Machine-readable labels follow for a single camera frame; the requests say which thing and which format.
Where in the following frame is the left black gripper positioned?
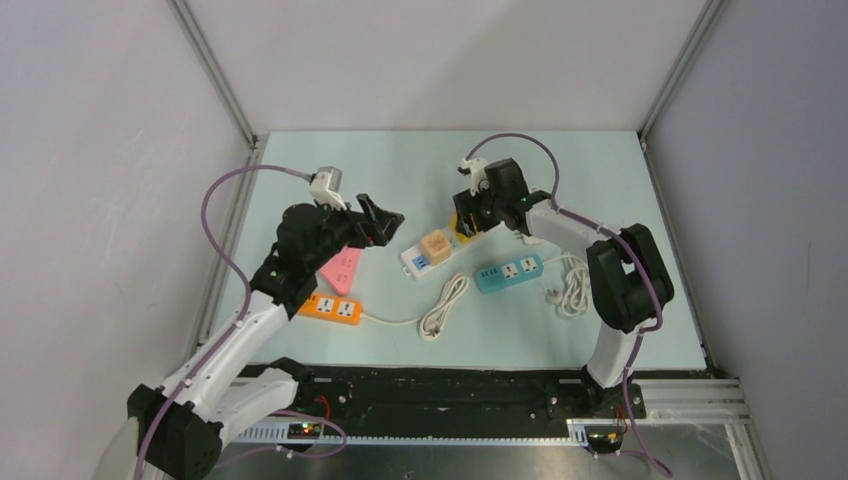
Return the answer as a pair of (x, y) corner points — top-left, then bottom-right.
(305, 194), (403, 272)

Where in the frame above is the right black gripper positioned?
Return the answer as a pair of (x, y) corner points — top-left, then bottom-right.
(455, 181), (507, 238)

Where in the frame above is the yellow cube socket adapter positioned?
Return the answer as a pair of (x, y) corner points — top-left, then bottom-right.
(448, 213), (486, 245)

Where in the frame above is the beige cube socket adapter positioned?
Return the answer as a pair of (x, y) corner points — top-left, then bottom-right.
(419, 230), (453, 266)

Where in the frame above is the white multicolour power strip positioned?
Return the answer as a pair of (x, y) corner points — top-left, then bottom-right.
(399, 225), (484, 280)

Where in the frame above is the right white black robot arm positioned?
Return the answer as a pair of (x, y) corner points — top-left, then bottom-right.
(453, 158), (675, 418)

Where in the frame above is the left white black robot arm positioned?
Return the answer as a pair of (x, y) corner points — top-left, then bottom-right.
(127, 194), (405, 479)

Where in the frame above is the small white plug adapter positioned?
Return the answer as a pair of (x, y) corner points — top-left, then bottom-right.
(519, 234), (545, 246)

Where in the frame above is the pink triangular power socket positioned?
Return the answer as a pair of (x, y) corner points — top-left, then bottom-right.
(319, 247), (362, 296)

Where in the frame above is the light green table mat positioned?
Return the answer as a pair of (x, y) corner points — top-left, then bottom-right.
(234, 131), (681, 370)

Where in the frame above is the teal power strip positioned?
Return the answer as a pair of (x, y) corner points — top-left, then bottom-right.
(475, 254), (544, 295)

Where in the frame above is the orange power strip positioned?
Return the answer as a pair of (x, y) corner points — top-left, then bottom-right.
(298, 293), (362, 326)

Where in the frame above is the left circuit board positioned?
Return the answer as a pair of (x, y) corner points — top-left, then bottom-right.
(286, 421), (323, 440)

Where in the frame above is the circuit board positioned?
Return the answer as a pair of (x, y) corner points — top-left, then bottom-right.
(286, 421), (323, 440)
(586, 431), (624, 456)

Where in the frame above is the right circuit board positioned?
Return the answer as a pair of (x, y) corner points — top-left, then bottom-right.
(586, 431), (624, 456)

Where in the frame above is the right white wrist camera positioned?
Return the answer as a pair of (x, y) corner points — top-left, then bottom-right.
(458, 157), (489, 196)

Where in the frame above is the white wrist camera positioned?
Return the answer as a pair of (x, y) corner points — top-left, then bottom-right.
(309, 166), (349, 211)
(458, 157), (489, 196)

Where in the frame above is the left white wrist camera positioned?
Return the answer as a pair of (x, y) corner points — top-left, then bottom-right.
(309, 166), (349, 211)

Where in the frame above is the orange strip white cord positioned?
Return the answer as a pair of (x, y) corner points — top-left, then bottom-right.
(360, 271), (470, 342)

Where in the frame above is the teal strip white cord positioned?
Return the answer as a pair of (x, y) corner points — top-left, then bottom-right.
(541, 251), (594, 318)

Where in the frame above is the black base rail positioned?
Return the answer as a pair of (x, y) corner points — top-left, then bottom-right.
(292, 365), (646, 440)

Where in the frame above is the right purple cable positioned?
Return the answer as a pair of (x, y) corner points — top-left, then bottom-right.
(463, 133), (674, 480)

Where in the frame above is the left aluminium frame post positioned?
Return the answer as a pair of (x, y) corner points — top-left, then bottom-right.
(166, 0), (258, 148)

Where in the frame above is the aluminium frame post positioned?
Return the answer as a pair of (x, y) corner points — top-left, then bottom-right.
(637, 0), (729, 140)
(166, 0), (258, 148)

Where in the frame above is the right aluminium frame post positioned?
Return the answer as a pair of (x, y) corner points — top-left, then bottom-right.
(637, 0), (729, 140)

